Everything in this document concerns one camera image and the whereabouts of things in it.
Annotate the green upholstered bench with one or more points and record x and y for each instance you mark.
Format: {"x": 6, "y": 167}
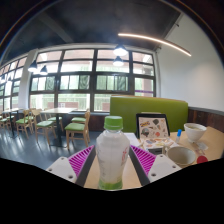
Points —
{"x": 146, "y": 110}

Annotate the wooden dining table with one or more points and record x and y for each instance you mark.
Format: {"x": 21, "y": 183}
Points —
{"x": 59, "y": 110}

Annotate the small blue-capped bottle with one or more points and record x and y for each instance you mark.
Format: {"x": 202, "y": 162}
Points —
{"x": 178, "y": 136}

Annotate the large dark-framed window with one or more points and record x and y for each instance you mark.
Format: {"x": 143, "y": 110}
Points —
{"x": 76, "y": 82}

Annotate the beige ceramic cup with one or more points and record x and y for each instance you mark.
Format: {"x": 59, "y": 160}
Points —
{"x": 181, "y": 156}

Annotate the white paper sheet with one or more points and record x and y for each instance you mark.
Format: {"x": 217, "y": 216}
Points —
{"x": 132, "y": 139}

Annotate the dark pendant ceiling lamps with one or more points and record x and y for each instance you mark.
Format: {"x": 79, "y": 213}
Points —
{"x": 120, "y": 51}

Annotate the sticker-covered laptop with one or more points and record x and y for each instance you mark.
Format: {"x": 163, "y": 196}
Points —
{"x": 153, "y": 128}

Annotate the long curved ceiling light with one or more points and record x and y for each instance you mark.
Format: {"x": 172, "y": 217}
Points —
{"x": 156, "y": 40}

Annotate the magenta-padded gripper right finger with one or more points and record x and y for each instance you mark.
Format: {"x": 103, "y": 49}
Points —
{"x": 163, "y": 166}

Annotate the green-seated wooden chairs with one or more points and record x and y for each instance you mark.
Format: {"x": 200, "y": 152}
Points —
{"x": 76, "y": 126}

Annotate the green-capped clear drink bottle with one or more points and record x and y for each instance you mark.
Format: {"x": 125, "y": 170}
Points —
{"x": 112, "y": 153}

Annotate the white ceramic bowl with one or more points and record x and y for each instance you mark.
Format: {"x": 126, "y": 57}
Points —
{"x": 194, "y": 131}

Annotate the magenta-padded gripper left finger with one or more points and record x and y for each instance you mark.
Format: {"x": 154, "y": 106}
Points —
{"x": 60, "y": 168}

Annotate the small dark box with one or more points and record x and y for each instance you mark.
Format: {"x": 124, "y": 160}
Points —
{"x": 155, "y": 151}

